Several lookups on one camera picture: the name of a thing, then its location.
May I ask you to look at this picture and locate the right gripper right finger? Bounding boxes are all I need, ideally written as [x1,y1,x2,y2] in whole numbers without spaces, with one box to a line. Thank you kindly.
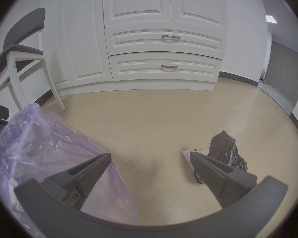
[189,151,258,210]

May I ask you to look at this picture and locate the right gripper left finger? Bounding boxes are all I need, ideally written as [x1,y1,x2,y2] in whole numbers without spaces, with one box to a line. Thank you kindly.
[42,153,112,206]

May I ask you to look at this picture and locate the black plastic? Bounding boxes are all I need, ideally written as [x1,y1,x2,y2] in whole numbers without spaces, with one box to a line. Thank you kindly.
[194,130,248,185]

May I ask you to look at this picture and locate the white paper scrap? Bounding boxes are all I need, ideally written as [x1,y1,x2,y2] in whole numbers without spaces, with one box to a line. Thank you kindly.
[182,148,209,169]

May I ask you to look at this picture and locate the purple plastic bag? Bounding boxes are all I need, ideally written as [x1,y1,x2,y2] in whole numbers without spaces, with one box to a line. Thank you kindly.
[0,104,139,232]

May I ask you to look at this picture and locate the white trash bin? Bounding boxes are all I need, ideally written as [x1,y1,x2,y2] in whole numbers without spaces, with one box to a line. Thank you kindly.
[0,122,139,229]

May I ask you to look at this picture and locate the grey curtain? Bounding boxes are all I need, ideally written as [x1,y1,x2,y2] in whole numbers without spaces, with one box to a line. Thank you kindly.
[263,40,298,110]

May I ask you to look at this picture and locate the white wardrobe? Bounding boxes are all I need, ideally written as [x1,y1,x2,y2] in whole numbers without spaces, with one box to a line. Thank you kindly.
[41,0,227,96]

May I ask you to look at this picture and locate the white chair grey seat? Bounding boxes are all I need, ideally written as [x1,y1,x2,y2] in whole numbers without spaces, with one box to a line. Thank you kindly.
[0,8,66,112]

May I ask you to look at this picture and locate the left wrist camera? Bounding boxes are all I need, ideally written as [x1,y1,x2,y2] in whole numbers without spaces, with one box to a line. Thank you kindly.
[0,105,10,124]

